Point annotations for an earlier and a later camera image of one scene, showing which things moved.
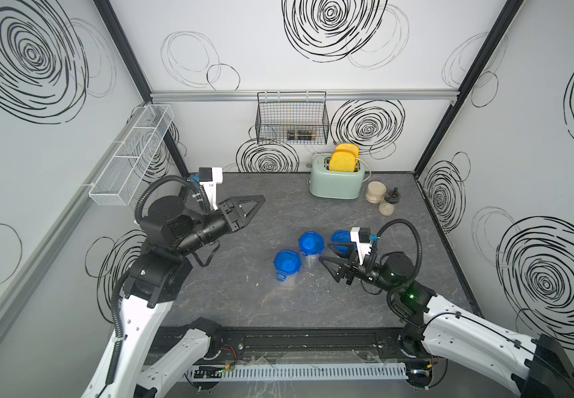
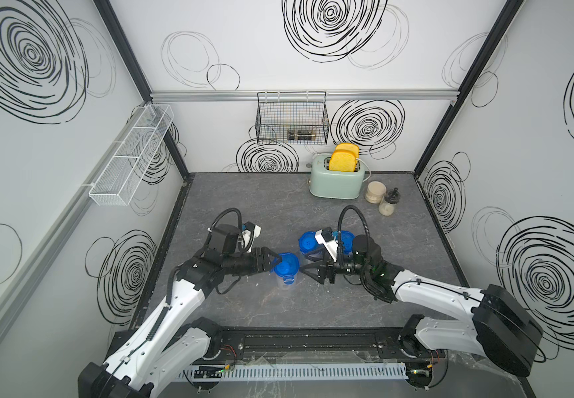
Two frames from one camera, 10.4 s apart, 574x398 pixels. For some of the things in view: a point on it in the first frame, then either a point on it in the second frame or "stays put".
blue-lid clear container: (287, 265) stays put
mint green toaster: (327, 184) stays put
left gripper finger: (247, 206) to (274, 259)
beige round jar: (376, 191) stays put
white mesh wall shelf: (131, 153) stays put
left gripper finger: (247, 207) to (273, 269)
